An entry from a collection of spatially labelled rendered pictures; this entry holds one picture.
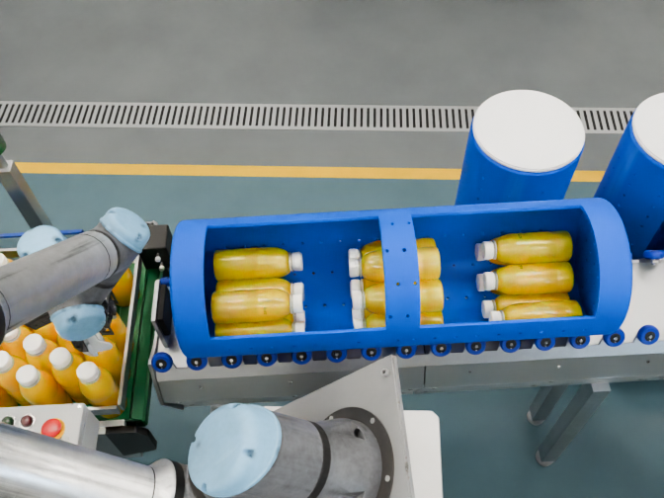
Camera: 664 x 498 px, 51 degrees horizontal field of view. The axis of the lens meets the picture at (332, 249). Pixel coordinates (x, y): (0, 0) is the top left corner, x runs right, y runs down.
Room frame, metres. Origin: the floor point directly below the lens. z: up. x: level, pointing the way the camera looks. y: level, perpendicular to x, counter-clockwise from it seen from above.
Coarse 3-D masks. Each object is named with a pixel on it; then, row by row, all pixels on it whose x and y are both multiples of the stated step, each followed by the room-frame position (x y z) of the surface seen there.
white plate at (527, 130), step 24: (504, 96) 1.33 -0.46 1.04; (528, 96) 1.32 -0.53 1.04; (552, 96) 1.32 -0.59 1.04; (480, 120) 1.25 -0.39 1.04; (504, 120) 1.24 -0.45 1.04; (528, 120) 1.24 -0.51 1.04; (552, 120) 1.24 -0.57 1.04; (576, 120) 1.23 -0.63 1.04; (480, 144) 1.17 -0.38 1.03; (504, 144) 1.16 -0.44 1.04; (528, 144) 1.16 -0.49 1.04; (552, 144) 1.15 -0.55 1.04; (576, 144) 1.15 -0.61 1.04; (528, 168) 1.08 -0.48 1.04; (552, 168) 1.08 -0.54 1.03
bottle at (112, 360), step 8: (104, 336) 0.67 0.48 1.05; (112, 344) 0.66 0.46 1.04; (104, 352) 0.63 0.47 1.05; (112, 352) 0.64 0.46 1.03; (120, 352) 0.66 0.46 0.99; (88, 360) 0.62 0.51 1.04; (96, 360) 0.62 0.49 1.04; (104, 360) 0.62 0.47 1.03; (112, 360) 0.63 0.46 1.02; (120, 360) 0.64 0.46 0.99; (112, 368) 0.62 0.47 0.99; (120, 368) 0.63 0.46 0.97; (120, 376) 0.63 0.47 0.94; (128, 376) 0.64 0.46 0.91
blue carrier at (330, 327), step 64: (192, 256) 0.74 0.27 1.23; (320, 256) 0.87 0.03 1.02; (384, 256) 0.72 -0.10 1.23; (448, 256) 0.86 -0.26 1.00; (576, 256) 0.85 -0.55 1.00; (192, 320) 0.63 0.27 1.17; (320, 320) 0.73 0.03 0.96; (448, 320) 0.72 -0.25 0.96; (512, 320) 0.63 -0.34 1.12; (576, 320) 0.62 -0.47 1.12
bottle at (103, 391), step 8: (104, 368) 0.60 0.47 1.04; (104, 376) 0.58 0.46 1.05; (112, 376) 0.59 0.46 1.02; (80, 384) 0.56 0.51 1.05; (88, 384) 0.56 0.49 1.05; (96, 384) 0.56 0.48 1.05; (104, 384) 0.57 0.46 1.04; (112, 384) 0.58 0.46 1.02; (88, 392) 0.55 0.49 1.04; (96, 392) 0.55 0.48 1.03; (104, 392) 0.56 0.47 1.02; (112, 392) 0.57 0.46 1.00; (88, 400) 0.56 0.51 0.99; (96, 400) 0.55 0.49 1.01; (104, 400) 0.55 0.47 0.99; (112, 400) 0.56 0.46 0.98; (104, 416) 0.55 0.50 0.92; (112, 416) 0.55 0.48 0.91
